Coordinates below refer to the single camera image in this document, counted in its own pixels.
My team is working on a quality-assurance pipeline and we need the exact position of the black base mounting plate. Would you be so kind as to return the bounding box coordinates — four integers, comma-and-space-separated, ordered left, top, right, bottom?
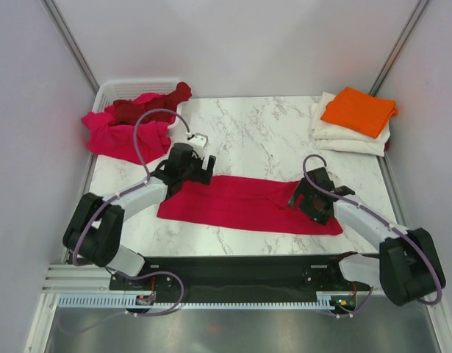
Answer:
110, 254, 369, 302

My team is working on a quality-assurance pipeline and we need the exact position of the wall aluminium rail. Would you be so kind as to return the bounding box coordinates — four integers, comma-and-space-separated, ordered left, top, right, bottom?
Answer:
368, 0, 431, 96
41, 0, 100, 94

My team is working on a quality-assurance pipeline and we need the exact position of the pink magenta t shirt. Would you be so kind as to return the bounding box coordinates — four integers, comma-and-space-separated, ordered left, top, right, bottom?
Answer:
82, 105, 175, 164

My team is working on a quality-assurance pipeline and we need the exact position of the white plastic laundry basket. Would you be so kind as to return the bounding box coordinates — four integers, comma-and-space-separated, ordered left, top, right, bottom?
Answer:
90, 78, 179, 132

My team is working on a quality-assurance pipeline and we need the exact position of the aluminium frame extrusion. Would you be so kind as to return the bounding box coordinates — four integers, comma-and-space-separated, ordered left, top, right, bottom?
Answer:
41, 263, 118, 293

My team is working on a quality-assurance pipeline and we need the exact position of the crimson red t shirt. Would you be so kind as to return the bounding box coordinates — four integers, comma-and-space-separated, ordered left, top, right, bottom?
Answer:
157, 175, 342, 236

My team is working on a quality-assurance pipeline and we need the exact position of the folded orange t shirt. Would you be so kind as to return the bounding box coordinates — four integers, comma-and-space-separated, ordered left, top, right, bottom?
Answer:
321, 87, 398, 139

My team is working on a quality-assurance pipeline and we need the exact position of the right wall aluminium rail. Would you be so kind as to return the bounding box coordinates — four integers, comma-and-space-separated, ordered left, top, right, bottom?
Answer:
368, 0, 431, 96

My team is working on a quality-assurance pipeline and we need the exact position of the dark red t shirt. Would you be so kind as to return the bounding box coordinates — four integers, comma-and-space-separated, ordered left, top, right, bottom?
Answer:
112, 82, 192, 126

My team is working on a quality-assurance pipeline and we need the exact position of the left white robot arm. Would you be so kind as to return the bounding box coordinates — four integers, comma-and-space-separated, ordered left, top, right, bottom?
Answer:
62, 143, 216, 289

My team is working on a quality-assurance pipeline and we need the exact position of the white slotted cable duct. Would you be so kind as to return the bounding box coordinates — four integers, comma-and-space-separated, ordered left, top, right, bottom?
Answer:
56, 292, 355, 309

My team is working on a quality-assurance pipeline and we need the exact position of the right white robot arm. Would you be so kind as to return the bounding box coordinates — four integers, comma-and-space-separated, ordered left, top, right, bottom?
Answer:
288, 167, 446, 306

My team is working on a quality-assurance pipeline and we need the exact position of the left wall aluminium rail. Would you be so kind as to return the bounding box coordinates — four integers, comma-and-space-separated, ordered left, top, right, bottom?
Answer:
41, 0, 100, 94

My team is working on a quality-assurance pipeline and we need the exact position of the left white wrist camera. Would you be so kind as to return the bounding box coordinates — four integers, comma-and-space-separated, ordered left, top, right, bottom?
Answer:
187, 133, 208, 154

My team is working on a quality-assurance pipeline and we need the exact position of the folded white t shirt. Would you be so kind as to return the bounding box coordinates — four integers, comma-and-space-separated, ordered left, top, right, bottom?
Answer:
309, 92, 390, 157

